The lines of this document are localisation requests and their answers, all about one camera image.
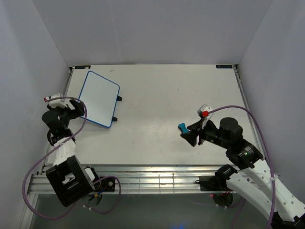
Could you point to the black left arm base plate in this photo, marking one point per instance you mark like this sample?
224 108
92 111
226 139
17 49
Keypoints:
105 185

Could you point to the blue bone-shaped whiteboard eraser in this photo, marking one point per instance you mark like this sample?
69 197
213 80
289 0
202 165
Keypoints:
182 128

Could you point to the dark corner label right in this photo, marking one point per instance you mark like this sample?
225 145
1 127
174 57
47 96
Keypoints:
224 66

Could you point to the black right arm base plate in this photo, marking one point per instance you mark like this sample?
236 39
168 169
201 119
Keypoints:
212 183

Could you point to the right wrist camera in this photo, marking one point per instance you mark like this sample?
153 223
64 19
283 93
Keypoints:
203 112

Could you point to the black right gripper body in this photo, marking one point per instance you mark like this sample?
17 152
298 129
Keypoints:
208 133

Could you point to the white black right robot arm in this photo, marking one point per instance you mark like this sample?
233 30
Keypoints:
267 194

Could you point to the dark corner label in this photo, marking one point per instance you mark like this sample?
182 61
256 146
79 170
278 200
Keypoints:
82 67
224 66

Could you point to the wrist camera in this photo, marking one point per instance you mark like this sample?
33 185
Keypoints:
55 100
203 112

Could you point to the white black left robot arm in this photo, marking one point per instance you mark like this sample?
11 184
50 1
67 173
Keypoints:
68 178

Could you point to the blue-framed whiteboard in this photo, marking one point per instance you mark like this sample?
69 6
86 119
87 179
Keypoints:
100 96

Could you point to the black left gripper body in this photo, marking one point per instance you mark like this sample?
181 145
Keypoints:
66 114

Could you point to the aluminium table edge rail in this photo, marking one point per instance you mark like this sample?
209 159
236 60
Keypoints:
257 138

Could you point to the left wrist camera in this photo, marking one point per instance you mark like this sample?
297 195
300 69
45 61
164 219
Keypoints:
55 100

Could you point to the dark corner label left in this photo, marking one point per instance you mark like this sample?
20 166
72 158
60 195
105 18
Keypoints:
82 67

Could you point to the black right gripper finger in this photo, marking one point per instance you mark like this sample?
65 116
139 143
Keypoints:
190 137
198 125

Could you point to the wire whiteboard stand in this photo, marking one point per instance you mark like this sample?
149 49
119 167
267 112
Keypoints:
116 109

